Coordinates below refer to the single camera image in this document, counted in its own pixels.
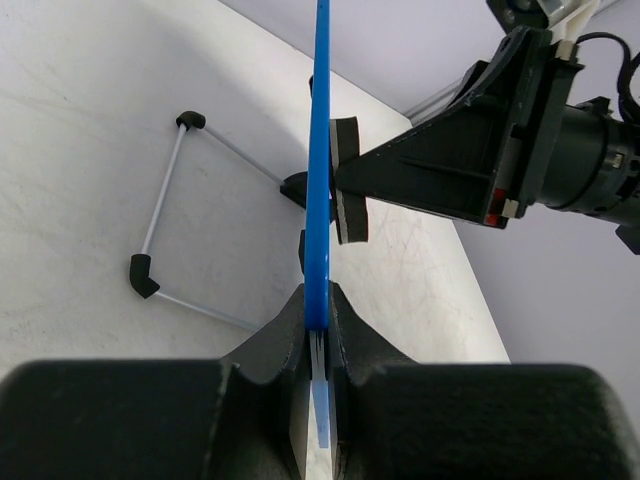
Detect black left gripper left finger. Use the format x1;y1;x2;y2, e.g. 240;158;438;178
219;286;306;479

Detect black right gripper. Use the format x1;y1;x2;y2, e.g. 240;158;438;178
334;32;639;255

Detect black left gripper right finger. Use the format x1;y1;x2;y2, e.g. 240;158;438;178
327;282;414;479

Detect blue framed whiteboard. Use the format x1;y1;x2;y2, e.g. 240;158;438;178
129;1;331;449

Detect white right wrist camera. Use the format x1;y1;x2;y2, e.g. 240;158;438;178
487;0;601;44

